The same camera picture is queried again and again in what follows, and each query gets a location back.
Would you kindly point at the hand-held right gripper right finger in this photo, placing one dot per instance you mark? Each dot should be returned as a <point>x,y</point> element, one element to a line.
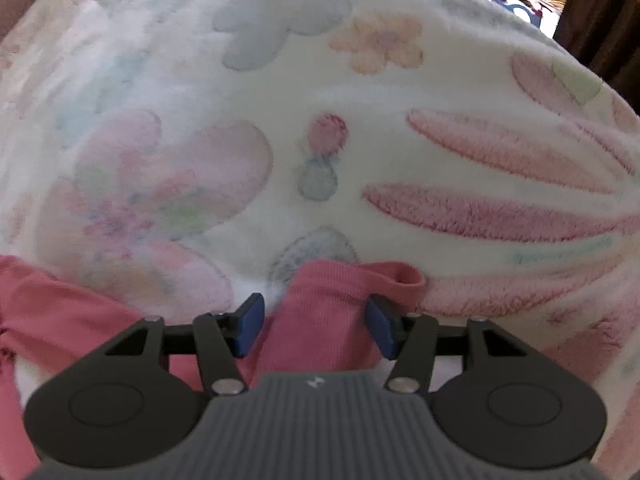
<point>380,327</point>

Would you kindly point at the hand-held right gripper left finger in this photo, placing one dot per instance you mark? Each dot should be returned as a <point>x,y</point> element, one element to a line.
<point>250,322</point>

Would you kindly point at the pink small garment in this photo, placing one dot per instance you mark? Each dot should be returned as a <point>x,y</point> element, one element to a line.
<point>320,310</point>

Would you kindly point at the floral fleece blanket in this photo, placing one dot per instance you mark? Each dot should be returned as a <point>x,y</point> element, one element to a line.
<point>300,85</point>

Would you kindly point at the blue toy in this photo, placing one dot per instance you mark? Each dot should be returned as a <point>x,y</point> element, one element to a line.
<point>522,9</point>

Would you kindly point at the dark brown curtain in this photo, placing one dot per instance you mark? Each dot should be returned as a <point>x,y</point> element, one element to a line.
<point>600,20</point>

